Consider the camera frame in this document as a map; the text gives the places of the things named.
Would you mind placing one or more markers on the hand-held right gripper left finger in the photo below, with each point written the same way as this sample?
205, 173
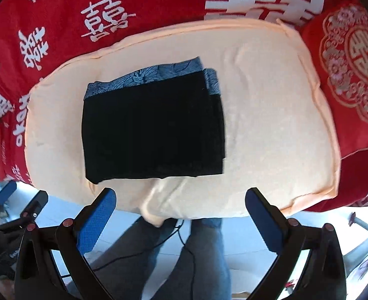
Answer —
96, 222

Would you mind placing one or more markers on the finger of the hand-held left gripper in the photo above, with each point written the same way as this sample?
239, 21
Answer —
37, 201
7, 191

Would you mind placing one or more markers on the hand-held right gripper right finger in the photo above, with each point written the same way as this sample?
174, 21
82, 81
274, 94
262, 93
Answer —
263, 222

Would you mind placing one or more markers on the black pants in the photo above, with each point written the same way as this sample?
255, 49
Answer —
149, 131

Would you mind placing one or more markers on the person's right leg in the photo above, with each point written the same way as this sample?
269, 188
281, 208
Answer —
202, 256

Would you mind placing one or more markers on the peach fleece blanket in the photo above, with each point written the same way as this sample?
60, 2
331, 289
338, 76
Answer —
265, 115

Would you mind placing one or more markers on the red embroidered pillow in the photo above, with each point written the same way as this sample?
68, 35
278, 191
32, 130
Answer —
343, 115

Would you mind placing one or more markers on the red printed bedsheet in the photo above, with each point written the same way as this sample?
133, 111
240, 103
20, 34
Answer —
62, 22

